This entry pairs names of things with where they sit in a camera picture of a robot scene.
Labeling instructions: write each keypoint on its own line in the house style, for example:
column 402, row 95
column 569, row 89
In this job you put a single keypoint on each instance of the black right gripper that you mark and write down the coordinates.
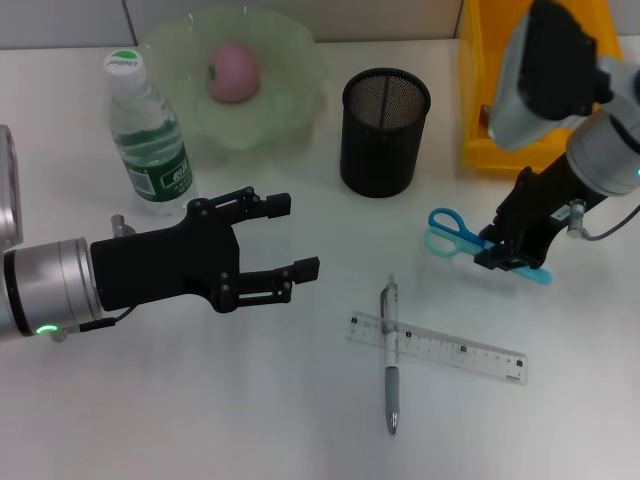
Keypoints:
column 545, row 205

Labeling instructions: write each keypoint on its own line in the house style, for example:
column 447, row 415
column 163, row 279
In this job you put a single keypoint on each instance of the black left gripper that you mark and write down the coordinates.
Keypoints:
column 165, row 265

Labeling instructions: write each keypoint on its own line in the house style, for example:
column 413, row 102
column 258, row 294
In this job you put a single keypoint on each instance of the blue scissors with sheath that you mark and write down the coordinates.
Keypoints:
column 452, row 230

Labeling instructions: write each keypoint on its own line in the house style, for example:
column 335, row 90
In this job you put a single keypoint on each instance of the transparent plastic ruler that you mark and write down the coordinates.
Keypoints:
column 450, row 347

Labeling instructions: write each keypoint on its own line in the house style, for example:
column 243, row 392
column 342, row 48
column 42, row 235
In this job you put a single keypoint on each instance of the clear bottle green label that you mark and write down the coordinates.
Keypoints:
column 155, row 165

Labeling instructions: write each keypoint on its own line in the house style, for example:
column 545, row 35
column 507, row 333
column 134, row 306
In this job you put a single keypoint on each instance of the pink toy peach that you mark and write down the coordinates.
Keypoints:
column 235, row 75

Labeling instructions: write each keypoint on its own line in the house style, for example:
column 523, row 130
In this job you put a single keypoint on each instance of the green glass fruit plate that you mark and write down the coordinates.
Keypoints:
column 280, row 115

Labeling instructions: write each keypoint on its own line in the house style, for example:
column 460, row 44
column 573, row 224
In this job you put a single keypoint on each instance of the black mesh pen cup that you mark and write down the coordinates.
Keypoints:
column 380, row 160

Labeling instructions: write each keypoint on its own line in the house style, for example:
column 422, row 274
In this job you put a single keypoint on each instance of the white grey ballpoint pen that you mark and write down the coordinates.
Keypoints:
column 392, row 390

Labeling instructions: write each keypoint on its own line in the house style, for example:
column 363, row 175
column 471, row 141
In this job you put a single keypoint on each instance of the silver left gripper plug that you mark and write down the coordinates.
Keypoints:
column 120, row 225

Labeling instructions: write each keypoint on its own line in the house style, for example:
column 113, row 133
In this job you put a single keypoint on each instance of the yellow plastic storage bin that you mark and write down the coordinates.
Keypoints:
column 475, row 75

